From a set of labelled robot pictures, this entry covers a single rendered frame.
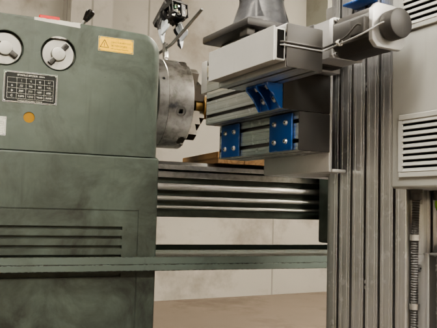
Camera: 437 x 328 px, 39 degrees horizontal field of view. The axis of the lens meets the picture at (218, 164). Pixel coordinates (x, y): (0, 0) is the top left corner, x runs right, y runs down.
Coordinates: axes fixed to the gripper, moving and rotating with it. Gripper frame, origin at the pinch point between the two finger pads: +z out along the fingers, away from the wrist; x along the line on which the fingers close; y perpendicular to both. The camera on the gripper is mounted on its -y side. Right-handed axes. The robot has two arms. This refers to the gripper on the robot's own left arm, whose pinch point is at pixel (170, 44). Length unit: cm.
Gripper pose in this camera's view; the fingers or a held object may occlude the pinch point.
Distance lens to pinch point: 230.8
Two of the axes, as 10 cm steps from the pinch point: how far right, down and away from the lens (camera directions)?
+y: 6.1, -2.6, -7.5
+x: 7.9, 1.2, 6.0
